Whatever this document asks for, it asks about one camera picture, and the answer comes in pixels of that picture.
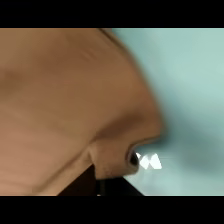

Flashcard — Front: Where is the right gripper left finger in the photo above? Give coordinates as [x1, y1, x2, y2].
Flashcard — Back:
[57, 163, 103, 197]

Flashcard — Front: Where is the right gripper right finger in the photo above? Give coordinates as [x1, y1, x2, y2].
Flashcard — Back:
[101, 175, 145, 197]

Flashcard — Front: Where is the brown shirt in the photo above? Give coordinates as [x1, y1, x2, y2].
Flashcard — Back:
[0, 28, 165, 197]

